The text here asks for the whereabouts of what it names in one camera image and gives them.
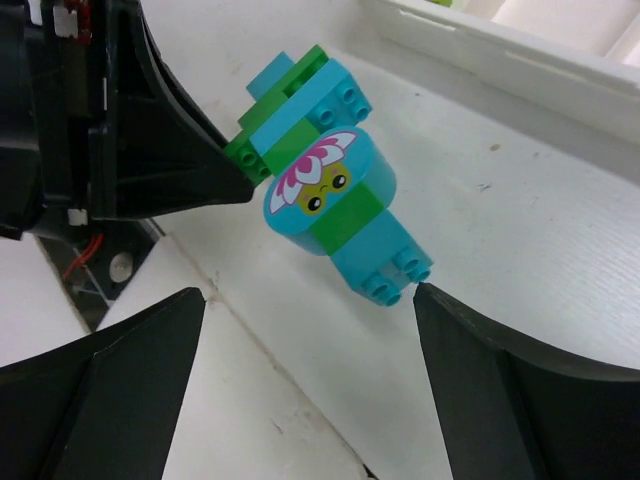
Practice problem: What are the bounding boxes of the white three-compartment tray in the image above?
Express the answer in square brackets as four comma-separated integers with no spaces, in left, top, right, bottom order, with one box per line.
[343,1,639,182]

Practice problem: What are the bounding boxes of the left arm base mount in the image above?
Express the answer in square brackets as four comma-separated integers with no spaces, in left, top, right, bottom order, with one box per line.
[36,220,164,333]

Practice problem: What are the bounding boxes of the teal and green lego figure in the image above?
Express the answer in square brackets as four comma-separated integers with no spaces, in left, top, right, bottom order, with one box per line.
[224,45,433,307]

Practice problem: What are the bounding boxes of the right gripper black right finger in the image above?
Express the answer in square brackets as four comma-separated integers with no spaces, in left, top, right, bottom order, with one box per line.
[413,284,639,479]

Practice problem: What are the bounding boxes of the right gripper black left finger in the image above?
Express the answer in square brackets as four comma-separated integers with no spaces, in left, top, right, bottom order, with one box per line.
[1,287,205,479]

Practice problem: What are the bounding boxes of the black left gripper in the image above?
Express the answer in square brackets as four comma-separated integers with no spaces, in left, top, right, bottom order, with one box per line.
[1,1,254,240]

